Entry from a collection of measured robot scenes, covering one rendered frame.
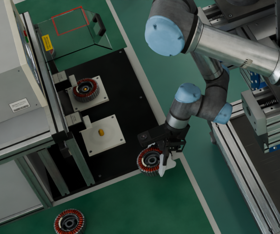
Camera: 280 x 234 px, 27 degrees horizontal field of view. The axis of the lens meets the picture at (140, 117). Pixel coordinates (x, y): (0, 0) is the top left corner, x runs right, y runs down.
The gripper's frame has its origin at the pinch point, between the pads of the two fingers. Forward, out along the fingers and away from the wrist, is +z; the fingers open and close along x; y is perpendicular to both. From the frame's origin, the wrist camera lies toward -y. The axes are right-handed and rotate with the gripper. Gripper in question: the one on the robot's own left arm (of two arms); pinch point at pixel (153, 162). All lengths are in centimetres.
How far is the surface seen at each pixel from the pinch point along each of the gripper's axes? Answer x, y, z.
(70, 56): 78, -9, 12
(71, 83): 47, -19, 2
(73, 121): 23.1, -24.3, 1.0
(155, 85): 113, 61, 58
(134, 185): -2.1, -5.1, 9.8
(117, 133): 21.7, -5.3, 6.2
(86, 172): 4.7, -22.0, 9.2
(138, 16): 178, 71, 53
